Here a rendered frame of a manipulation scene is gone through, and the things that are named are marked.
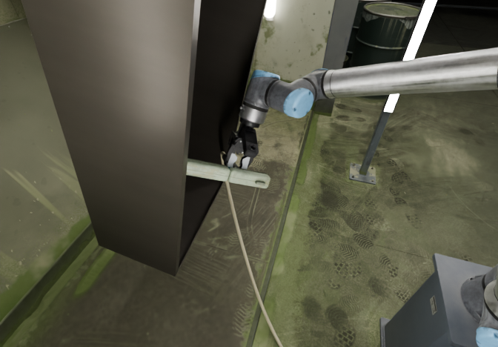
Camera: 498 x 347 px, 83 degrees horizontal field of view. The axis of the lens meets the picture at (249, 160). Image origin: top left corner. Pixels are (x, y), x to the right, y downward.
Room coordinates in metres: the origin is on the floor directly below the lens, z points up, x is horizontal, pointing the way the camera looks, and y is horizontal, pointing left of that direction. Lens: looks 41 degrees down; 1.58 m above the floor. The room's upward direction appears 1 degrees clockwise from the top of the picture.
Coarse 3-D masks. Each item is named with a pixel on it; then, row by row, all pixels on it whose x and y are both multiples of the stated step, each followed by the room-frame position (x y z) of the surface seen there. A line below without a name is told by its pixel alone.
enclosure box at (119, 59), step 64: (64, 0) 0.57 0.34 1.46; (128, 0) 0.53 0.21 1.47; (192, 0) 0.50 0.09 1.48; (256, 0) 1.09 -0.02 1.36; (64, 64) 0.58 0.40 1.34; (128, 64) 0.54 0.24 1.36; (192, 64) 0.51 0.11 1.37; (64, 128) 0.61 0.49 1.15; (128, 128) 0.55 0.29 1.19; (192, 128) 1.17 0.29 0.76; (128, 192) 0.57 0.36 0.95; (192, 192) 0.99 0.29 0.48; (128, 256) 0.60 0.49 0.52
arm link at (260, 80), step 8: (256, 72) 0.86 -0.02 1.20; (264, 72) 0.85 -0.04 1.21; (256, 80) 0.84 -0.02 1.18; (264, 80) 0.83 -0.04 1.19; (272, 80) 0.83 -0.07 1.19; (248, 88) 0.85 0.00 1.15; (256, 88) 0.82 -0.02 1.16; (264, 88) 0.81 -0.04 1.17; (248, 96) 0.83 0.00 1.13; (256, 96) 0.81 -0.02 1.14; (264, 96) 0.80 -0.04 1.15; (248, 104) 0.81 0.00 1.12; (256, 104) 0.80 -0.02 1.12; (264, 104) 0.81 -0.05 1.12
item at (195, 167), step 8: (192, 160) 0.68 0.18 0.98; (200, 160) 0.70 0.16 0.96; (224, 160) 0.83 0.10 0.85; (192, 168) 0.66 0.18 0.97; (200, 168) 0.66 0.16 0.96; (208, 168) 0.67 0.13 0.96; (216, 168) 0.68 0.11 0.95; (224, 168) 0.69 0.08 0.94; (232, 168) 0.70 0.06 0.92; (240, 168) 0.73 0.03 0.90; (200, 176) 0.65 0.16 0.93; (208, 176) 0.66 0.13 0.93; (216, 176) 0.66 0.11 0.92; (224, 176) 0.67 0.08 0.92; (232, 176) 0.68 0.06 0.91; (240, 176) 0.68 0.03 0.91; (248, 176) 0.69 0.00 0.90; (256, 176) 0.70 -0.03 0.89; (264, 176) 0.71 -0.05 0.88; (240, 184) 0.68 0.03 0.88; (248, 184) 0.68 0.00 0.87; (256, 184) 0.68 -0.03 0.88; (264, 184) 0.68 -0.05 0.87
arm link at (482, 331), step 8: (496, 280) 0.34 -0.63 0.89; (488, 288) 0.32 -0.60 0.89; (496, 288) 0.31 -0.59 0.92; (488, 296) 0.30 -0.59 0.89; (496, 296) 0.29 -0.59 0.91; (488, 304) 0.28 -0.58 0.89; (496, 304) 0.28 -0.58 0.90; (488, 312) 0.27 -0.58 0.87; (496, 312) 0.26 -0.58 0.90; (480, 320) 0.28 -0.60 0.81; (488, 320) 0.26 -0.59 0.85; (496, 320) 0.25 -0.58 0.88; (480, 328) 0.25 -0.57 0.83; (488, 328) 0.24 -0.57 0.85; (496, 328) 0.24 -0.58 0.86; (480, 336) 0.23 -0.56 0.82; (488, 336) 0.23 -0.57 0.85; (496, 336) 0.23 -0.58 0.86; (480, 344) 0.23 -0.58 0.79; (488, 344) 0.22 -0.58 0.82; (496, 344) 0.21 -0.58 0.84
